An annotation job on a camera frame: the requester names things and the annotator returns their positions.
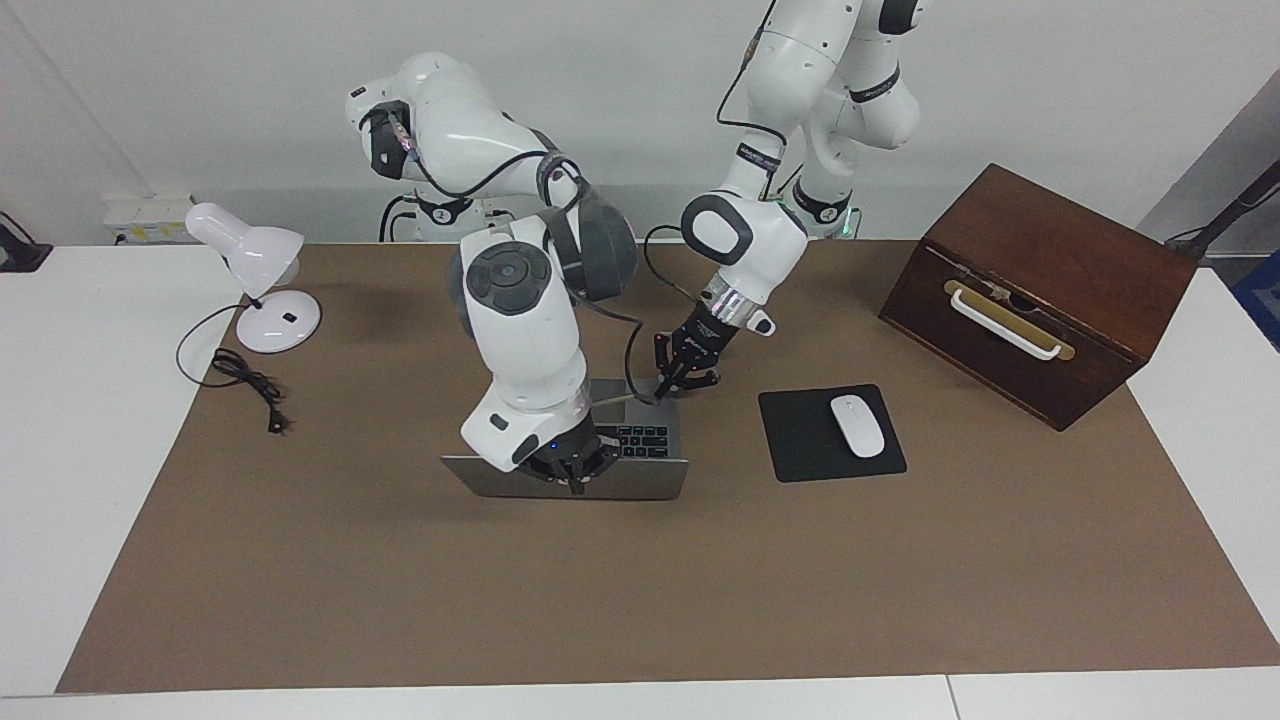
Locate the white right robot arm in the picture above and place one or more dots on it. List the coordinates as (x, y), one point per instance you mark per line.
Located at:
(520, 330)

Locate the blue object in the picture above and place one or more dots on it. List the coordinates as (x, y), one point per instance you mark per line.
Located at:
(1265, 300)

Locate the white power strip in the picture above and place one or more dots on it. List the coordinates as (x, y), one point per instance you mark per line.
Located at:
(150, 215)

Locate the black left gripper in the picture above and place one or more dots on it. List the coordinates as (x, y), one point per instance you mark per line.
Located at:
(710, 340)

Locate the black mouse pad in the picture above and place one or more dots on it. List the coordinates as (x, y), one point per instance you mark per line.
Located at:
(800, 440)

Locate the white desk lamp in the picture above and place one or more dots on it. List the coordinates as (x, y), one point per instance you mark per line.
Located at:
(245, 245)

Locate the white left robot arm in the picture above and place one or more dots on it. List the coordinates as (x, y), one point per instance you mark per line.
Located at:
(780, 50)

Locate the brown table mat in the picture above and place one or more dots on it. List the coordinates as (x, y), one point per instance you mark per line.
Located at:
(700, 600)

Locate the black clamp base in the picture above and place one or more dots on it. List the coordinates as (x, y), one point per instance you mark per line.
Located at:
(20, 255)

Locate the black stand pole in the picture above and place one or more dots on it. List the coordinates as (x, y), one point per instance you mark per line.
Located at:
(1235, 215)

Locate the dark brown wooden box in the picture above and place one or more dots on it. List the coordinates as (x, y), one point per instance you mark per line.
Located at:
(1050, 240)

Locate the white computer mouse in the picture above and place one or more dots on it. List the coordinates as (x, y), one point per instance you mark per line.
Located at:
(858, 425)

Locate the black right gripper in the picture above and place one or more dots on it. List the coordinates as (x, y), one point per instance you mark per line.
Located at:
(575, 450)

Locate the silver laptop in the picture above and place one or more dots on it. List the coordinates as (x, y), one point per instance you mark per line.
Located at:
(640, 480)

